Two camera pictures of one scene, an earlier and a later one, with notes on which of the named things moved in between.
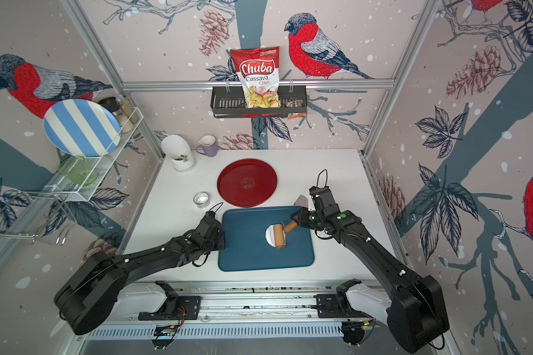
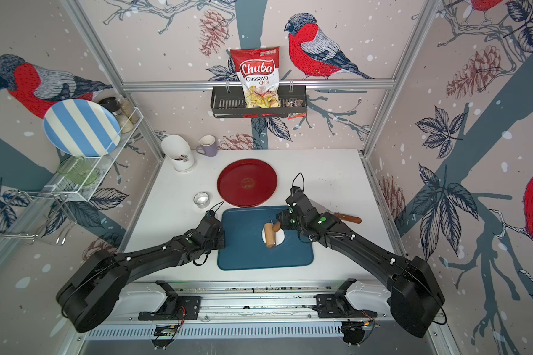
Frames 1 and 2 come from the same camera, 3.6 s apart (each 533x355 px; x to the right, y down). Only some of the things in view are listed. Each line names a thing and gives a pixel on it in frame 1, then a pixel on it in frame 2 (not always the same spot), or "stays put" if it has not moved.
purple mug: (208, 146) stays put
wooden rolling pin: (280, 234) → (270, 231)
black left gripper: (221, 236) stays put
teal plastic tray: (246, 247) stays put
